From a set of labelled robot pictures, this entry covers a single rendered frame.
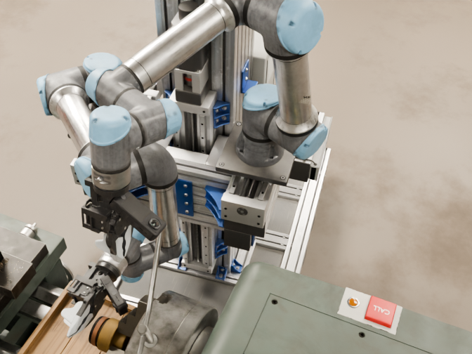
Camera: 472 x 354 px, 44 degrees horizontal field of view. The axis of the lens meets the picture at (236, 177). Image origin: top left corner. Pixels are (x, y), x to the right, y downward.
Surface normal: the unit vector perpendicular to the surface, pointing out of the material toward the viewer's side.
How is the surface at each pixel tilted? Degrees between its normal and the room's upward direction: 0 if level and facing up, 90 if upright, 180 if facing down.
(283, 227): 0
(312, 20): 83
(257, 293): 0
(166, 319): 8
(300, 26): 83
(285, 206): 0
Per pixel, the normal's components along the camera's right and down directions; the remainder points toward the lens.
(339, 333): 0.02, -0.68
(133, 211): 0.51, -0.56
